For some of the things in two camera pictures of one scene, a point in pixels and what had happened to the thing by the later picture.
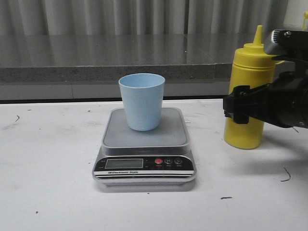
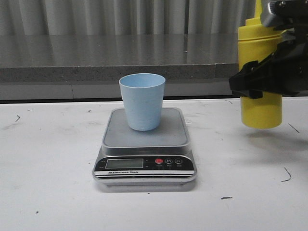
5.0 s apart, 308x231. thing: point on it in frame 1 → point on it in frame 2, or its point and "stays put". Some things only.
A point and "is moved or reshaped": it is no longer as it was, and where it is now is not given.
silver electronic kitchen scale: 160,158 stays put
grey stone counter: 89,66 stays put
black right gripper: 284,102 → 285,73
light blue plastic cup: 142,96 stays put
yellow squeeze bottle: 251,66 is moved or reshaped
